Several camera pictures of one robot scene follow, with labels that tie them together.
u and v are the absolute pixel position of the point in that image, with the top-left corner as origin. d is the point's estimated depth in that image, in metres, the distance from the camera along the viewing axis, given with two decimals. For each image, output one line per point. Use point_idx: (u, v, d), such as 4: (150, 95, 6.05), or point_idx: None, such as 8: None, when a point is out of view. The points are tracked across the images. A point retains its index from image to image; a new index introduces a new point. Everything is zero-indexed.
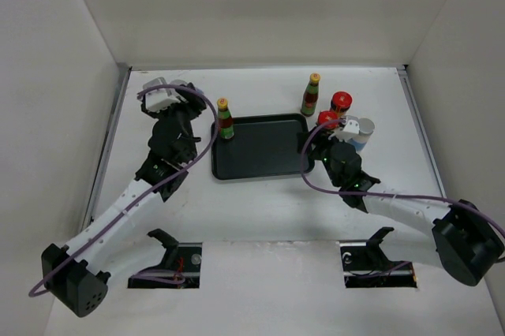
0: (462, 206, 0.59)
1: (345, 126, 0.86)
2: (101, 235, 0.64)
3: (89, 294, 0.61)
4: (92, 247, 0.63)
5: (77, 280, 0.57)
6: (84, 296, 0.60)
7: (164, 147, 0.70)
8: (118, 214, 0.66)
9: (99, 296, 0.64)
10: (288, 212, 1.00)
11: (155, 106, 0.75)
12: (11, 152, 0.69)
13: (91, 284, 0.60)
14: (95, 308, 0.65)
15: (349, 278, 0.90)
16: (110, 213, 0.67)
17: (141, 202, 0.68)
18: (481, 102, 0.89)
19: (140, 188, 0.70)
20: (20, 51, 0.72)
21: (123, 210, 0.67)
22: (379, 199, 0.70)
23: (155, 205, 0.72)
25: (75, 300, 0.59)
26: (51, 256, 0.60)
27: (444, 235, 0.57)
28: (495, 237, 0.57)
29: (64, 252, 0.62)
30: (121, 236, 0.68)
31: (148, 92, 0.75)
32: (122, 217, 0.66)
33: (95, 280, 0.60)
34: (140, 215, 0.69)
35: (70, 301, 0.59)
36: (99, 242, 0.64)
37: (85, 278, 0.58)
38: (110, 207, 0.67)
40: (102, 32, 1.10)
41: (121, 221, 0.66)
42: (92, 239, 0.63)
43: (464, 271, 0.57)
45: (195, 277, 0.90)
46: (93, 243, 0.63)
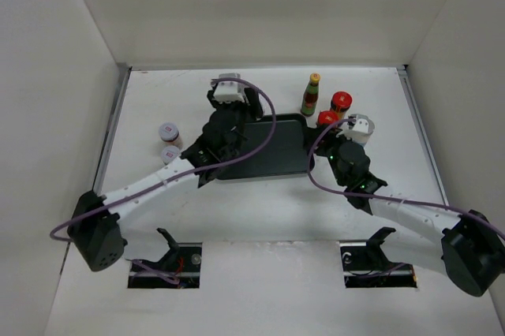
0: (473, 218, 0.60)
1: (354, 125, 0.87)
2: (137, 196, 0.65)
3: (108, 250, 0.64)
4: (127, 203, 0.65)
5: (106, 233, 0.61)
6: (103, 250, 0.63)
7: (216, 133, 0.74)
8: (159, 182, 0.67)
9: (112, 256, 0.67)
10: (289, 212, 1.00)
11: (222, 97, 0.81)
12: (12, 155, 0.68)
13: (114, 239, 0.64)
14: (105, 267, 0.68)
15: (348, 278, 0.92)
16: (151, 178, 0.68)
17: (181, 178, 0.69)
18: (481, 103, 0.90)
19: (181, 166, 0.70)
20: (20, 53, 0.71)
21: (164, 180, 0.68)
22: (385, 203, 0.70)
23: (188, 185, 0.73)
25: (95, 252, 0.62)
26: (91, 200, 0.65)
27: (453, 245, 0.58)
28: (503, 249, 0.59)
29: (100, 200, 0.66)
30: (155, 202, 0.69)
31: (222, 82, 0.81)
32: (162, 185, 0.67)
33: (118, 237, 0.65)
34: (175, 191, 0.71)
35: (89, 252, 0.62)
36: (135, 201, 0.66)
37: (114, 230, 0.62)
38: (152, 174, 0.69)
40: (101, 31, 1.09)
41: (158, 190, 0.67)
42: (129, 196, 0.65)
43: (469, 281, 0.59)
45: (195, 277, 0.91)
46: (129, 200, 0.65)
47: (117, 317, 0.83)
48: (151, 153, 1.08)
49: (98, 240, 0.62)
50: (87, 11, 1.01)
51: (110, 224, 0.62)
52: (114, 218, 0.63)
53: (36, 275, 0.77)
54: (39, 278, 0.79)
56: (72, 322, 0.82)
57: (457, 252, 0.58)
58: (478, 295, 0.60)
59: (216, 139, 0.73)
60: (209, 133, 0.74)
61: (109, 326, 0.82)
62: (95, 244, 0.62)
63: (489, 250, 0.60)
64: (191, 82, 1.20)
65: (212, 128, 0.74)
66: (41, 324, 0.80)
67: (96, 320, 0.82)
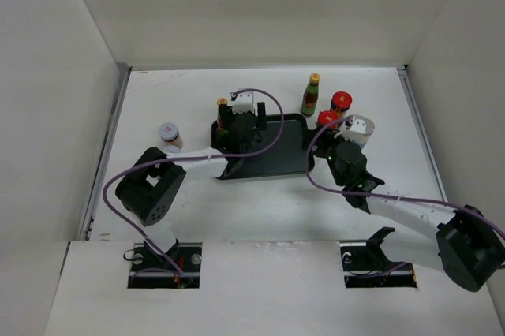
0: (468, 212, 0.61)
1: (351, 125, 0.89)
2: (192, 158, 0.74)
3: (165, 200, 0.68)
4: (185, 162, 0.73)
5: (173, 177, 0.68)
6: (166, 197, 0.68)
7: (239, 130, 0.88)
8: (204, 155, 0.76)
9: (160, 213, 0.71)
10: (289, 212, 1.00)
11: (239, 107, 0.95)
12: (12, 156, 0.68)
13: (173, 189, 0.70)
14: (151, 222, 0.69)
15: (348, 278, 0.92)
16: (196, 153, 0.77)
17: (219, 159, 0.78)
18: (481, 102, 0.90)
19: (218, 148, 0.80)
20: (20, 52, 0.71)
21: (208, 154, 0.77)
22: (383, 201, 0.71)
23: (216, 170, 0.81)
25: (158, 195, 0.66)
26: (154, 154, 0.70)
27: (448, 240, 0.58)
28: (499, 244, 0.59)
29: (162, 154, 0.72)
30: (196, 173, 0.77)
31: (241, 95, 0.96)
32: (206, 158, 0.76)
33: (176, 189, 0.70)
34: (210, 169, 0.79)
35: (152, 197, 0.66)
36: (189, 163, 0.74)
37: (180, 179, 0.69)
38: (198, 151, 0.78)
40: (101, 31, 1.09)
41: (203, 162, 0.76)
42: (186, 158, 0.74)
43: (466, 277, 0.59)
45: (194, 277, 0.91)
46: (186, 161, 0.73)
47: (116, 317, 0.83)
48: None
49: (165, 184, 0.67)
50: (87, 10, 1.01)
51: (177, 172, 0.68)
52: (181, 169, 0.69)
53: (35, 274, 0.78)
54: (39, 277, 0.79)
56: (72, 322, 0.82)
57: (451, 245, 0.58)
58: (476, 290, 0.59)
59: (238, 137, 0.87)
60: (233, 132, 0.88)
61: (109, 325, 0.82)
62: (161, 189, 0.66)
63: (484, 244, 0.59)
64: (191, 82, 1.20)
65: (237, 127, 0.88)
66: (40, 322, 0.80)
67: (95, 319, 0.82)
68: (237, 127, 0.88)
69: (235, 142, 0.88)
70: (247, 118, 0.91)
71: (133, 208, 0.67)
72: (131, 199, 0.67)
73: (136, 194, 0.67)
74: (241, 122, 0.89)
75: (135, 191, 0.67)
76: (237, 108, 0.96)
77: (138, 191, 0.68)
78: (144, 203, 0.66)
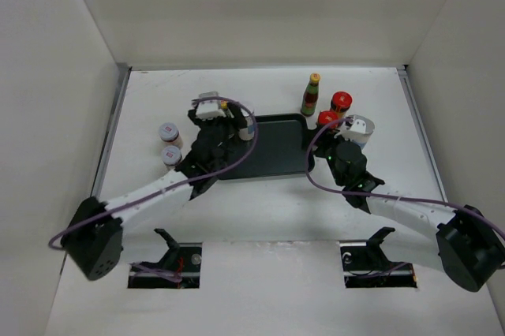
0: (469, 213, 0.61)
1: (351, 125, 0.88)
2: (137, 202, 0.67)
3: (108, 255, 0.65)
4: (129, 210, 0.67)
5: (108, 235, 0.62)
6: (105, 255, 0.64)
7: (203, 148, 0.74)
8: (158, 191, 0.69)
9: (109, 263, 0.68)
10: (289, 212, 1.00)
11: (205, 116, 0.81)
12: (11, 156, 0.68)
13: (116, 243, 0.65)
14: (101, 274, 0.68)
15: (348, 278, 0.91)
16: (149, 187, 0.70)
17: (177, 188, 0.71)
18: (481, 102, 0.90)
19: (177, 176, 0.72)
20: (20, 53, 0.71)
21: (162, 188, 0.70)
22: (383, 200, 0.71)
23: (182, 196, 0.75)
25: (95, 256, 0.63)
26: (93, 207, 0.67)
27: (448, 240, 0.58)
28: (499, 244, 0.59)
29: (102, 205, 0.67)
30: (153, 210, 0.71)
31: (203, 102, 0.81)
32: (159, 194, 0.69)
33: (119, 241, 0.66)
34: (170, 201, 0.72)
35: (90, 257, 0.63)
36: (136, 207, 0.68)
37: (117, 234, 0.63)
38: (151, 184, 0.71)
40: (101, 31, 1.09)
41: (158, 197, 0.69)
42: (132, 203, 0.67)
43: (465, 277, 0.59)
45: (195, 277, 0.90)
46: (130, 207, 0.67)
47: (116, 316, 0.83)
48: (151, 153, 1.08)
49: (100, 244, 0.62)
50: (87, 11, 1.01)
51: (113, 227, 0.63)
52: (118, 222, 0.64)
53: (36, 274, 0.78)
54: (39, 278, 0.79)
56: (72, 322, 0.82)
57: (450, 245, 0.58)
58: (475, 290, 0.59)
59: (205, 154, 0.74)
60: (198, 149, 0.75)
61: (110, 324, 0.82)
62: (97, 248, 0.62)
63: (484, 245, 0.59)
64: (192, 82, 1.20)
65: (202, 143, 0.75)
66: (41, 322, 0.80)
67: (96, 319, 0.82)
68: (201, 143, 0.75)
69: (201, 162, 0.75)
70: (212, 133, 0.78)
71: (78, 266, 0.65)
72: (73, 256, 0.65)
73: (77, 252, 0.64)
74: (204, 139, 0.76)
75: (75, 249, 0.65)
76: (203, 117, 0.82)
77: (79, 248, 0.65)
78: (85, 261, 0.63)
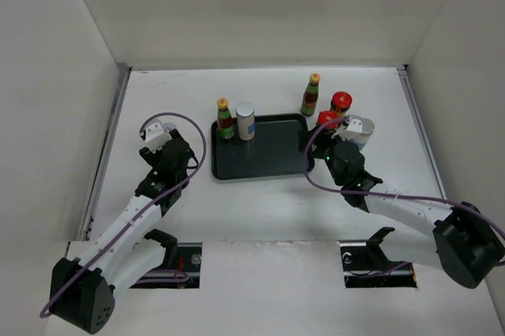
0: (465, 210, 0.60)
1: (348, 125, 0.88)
2: (111, 244, 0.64)
3: (102, 307, 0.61)
4: (104, 257, 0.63)
5: (91, 291, 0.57)
6: (98, 308, 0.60)
7: (169, 160, 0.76)
8: (126, 225, 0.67)
9: (106, 311, 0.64)
10: (289, 212, 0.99)
11: (154, 143, 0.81)
12: (11, 154, 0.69)
13: (105, 293, 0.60)
14: (105, 320, 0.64)
15: (348, 278, 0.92)
16: (115, 227, 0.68)
17: (145, 214, 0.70)
18: (481, 102, 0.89)
19: (140, 202, 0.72)
20: (20, 52, 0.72)
21: (129, 221, 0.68)
22: (380, 199, 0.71)
23: (152, 219, 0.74)
25: (87, 315, 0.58)
26: (64, 266, 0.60)
27: (445, 237, 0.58)
28: (496, 240, 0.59)
29: (76, 263, 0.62)
30: (128, 246, 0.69)
31: (148, 127, 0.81)
32: (129, 227, 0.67)
33: (107, 289, 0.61)
34: (142, 229, 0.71)
35: (84, 317, 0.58)
36: (110, 252, 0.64)
37: (102, 286, 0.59)
38: (117, 221, 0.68)
40: (101, 31, 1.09)
41: (129, 232, 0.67)
42: (104, 248, 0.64)
43: (464, 274, 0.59)
45: (195, 277, 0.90)
46: (105, 252, 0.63)
47: (117, 316, 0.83)
48: None
49: (87, 302, 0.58)
50: (87, 11, 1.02)
51: (95, 282, 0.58)
52: (98, 274, 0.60)
53: (36, 273, 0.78)
54: (39, 277, 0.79)
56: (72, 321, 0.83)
57: (448, 242, 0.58)
58: (473, 287, 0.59)
59: (173, 164, 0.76)
60: (164, 162, 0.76)
61: (110, 324, 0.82)
62: (87, 308, 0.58)
63: (482, 241, 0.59)
64: (191, 83, 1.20)
65: (166, 154, 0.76)
66: (41, 322, 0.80)
67: None
68: (168, 151, 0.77)
69: (168, 173, 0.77)
70: (173, 143, 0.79)
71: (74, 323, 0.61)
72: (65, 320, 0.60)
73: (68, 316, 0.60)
74: (166, 150, 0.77)
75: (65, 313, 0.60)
76: (153, 143, 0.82)
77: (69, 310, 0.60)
78: (80, 322, 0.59)
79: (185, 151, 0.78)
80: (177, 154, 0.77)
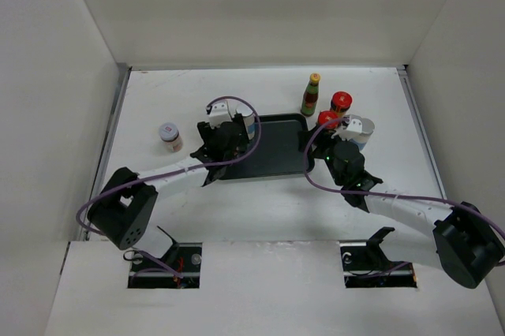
0: (465, 210, 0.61)
1: (348, 125, 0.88)
2: (166, 175, 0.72)
3: (139, 222, 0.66)
4: (158, 181, 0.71)
5: (144, 199, 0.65)
6: (136, 222, 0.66)
7: (225, 136, 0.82)
8: (181, 169, 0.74)
9: (136, 235, 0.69)
10: (289, 212, 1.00)
11: (216, 120, 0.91)
12: (11, 154, 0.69)
13: (147, 211, 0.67)
14: (129, 245, 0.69)
15: (349, 278, 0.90)
16: (172, 166, 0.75)
17: (197, 169, 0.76)
18: (481, 102, 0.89)
19: (193, 161, 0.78)
20: (20, 52, 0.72)
21: (185, 167, 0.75)
22: (380, 199, 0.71)
23: (197, 181, 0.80)
25: (128, 222, 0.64)
26: (125, 175, 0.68)
27: (446, 236, 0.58)
28: (496, 240, 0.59)
29: (135, 174, 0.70)
30: (173, 188, 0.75)
31: (215, 105, 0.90)
32: (183, 172, 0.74)
33: (149, 210, 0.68)
34: (188, 181, 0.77)
35: (125, 222, 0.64)
36: (164, 181, 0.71)
37: (151, 200, 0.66)
38: (173, 164, 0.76)
40: (101, 31, 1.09)
41: (181, 175, 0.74)
42: (160, 175, 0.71)
43: (464, 274, 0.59)
45: (194, 277, 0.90)
46: (159, 178, 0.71)
47: (115, 317, 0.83)
48: (151, 153, 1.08)
49: (136, 208, 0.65)
50: (87, 11, 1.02)
51: (148, 193, 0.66)
52: (154, 188, 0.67)
53: (36, 273, 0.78)
54: (39, 276, 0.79)
56: (72, 321, 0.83)
57: (448, 242, 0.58)
58: (474, 287, 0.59)
59: (224, 143, 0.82)
60: (218, 139, 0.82)
61: (109, 324, 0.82)
62: (131, 215, 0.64)
63: (482, 241, 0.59)
64: (191, 83, 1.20)
65: (222, 132, 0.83)
66: (41, 322, 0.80)
67: (95, 319, 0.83)
68: (224, 131, 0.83)
69: (219, 148, 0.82)
70: (230, 125, 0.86)
71: (108, 233, 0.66)
72: (104, 224, 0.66)
73: (110, 219, 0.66)
74: (225, 126, 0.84)
75: (106, 215, 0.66)
76: (215, 121, 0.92)
77: (111, 214, 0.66)
78: (116, 230, 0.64)
79: (237, 134, 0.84)
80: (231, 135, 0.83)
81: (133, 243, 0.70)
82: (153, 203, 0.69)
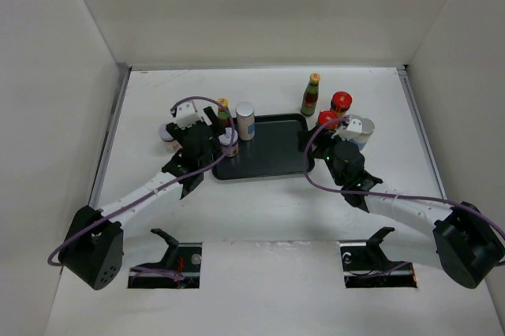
0: (465, 210, 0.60)
1: (348, 125, 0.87)
2: (132, 204, 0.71)
3: (110, 262, 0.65)
4: (125, 213, 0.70)
5: (108, 241, 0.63)
6: (106, 263, 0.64)
7: (194, 146, 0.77)
8: (150, 192, 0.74)
9: (111, 272, 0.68)
10: (289, 212, 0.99)
11: (184, 121, 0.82)
12: (10, 154, 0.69)
13: (116, 250, 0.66)
14: (106, 283, 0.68)
15: (348, 278, 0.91)
16: (140, 191, 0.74)
17: (169, 187, 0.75)
18: (481, 102, 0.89)
19: (166, 177, 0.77)
20: (20, 53, 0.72)
21: (154, 189, 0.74)
22: (380, 199, 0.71)
23: (173, 196, 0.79)
25: (95, 266, 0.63)
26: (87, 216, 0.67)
27: (446, 236, 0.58)
28: (496, 240, 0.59)
29: (98, 214, 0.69)
30: (147, 211, 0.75)
31: (180, 106, 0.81)
32: (152, 195, 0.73)
33: (118, 248, 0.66)
34: (162, 200, 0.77)
35: (94, 264, 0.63)
36: (132, 210, 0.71)
37: (117, 238, 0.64)
38: (142, 187, 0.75)
40: (101, 31, 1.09)
41: (151, 199, 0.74)
42: (126, 207, 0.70)
43: (463, 274, 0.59)
45: (195, 277, 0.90)
46: (126, 210, 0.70)
47: (116, 317, 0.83)
48: (151, 153, 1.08)
49: (101, 251, 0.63)
50: (87, 11, 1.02)
51: (112, 233, 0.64)
52: (118, 226, 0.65)
53: (36, 273, 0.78)
54: (40, 276, 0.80)
56: (72, 321, 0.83)
57: (448, 242, 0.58)
58: (474, 287, 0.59)
59: (196, 151, 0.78)
60: (187, 147, 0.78)
61: (109, 324, 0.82)
62: (98, 258, 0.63)
63: (482, 241, 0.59)
64: (191, 83, 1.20)
65: (190, 141, 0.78)
66: (42, 322, 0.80)
67: (96, 319, 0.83)
68: (192, 139, 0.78)
69: (192, 157, 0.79)
70: (197, 128, 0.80)
71: (80, 276, 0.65)
72: (74, 269, 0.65)
73: (78, 263, 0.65)
74: (192, 134, 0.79)
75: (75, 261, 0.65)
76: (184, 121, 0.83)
77: (81, 257, 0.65)
78: (86, 274, 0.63)
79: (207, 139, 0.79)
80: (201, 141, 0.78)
81: (110, 278, 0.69)
82: (121, 240, 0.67)
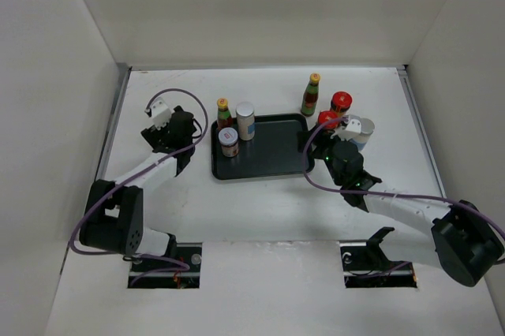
0: (463, 207, 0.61)
1: (346, 125, 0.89)
2: (142, 173, 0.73)
3: (136, 224, 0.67)
4: (136, 181, 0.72)
5: (131, 200, 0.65)
6: (133, 224, 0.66)
7: (179, 125, 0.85)
8: (152, 164, 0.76)
9: (137, 237, 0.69)
10: (289, 212, 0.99)
11: (160, 118, 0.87)
12: (10, 153, 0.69)
13: (139, 212, 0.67)
14: (135, 248, 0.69)
15: (348, 278, 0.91)
16: (142, 166, 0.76)
17: (168, 160, 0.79)
18: (481, 101, 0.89)
19: (160, 154, 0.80)
20: (20, 53, 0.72)
21: (155, 162, 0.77)
22: (379, 198, 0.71)
23: (170, 172, 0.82)
25: (125, 227, 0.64)
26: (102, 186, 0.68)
27: (444, 233, 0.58)
28: (495, 238, 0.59)
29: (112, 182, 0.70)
30: (152, 184, 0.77)
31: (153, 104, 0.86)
32: (155, 166, 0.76)
33: (140, 210, 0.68)
34: (163, 174, 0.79)
35: (123, 226, 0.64)
36: (142, 178, 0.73)
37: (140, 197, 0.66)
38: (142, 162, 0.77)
40: (101, 31, 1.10)
41: (155, 169, 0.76)
42: (136, 175, 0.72)
43: (462, 271, 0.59)
45: (195, 277, 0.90)
46: (136, 178, 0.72)
47: (115, 316, 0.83)
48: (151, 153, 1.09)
49: (127, 211, 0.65)
50: (87, 11, 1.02)
51: (133, 192, 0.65)
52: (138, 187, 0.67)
53: (35, 272, 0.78)
54: (39, 275, 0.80)
56: (72, 320, 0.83)
57: (447, 240, 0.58)
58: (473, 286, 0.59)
59: (181, 128, 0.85)
60: (172, 129, 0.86)
61: (109, 323, 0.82)
62: (125, 219, 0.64)
63: (480, 240, 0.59)
64: (191, 83, 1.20)
65: (174, 124, 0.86)
66: (42, 321, 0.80)
67: (96, 318, 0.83)
68: (176, 120, 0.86)
69: (178, 137, 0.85)
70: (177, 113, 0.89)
71: (109, 246, 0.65)
72: (101, 240, 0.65)
73: (104, 233, 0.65)
74: (174, 118, 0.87)
75: (99, 232, 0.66)
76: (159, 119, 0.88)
77: (106, 227, 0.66)
78: (116, 239, 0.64)
79: (190, 118, 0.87)
80: (185, 120, 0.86)
81: (136, 246, 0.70)
82: (143, 201, 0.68)
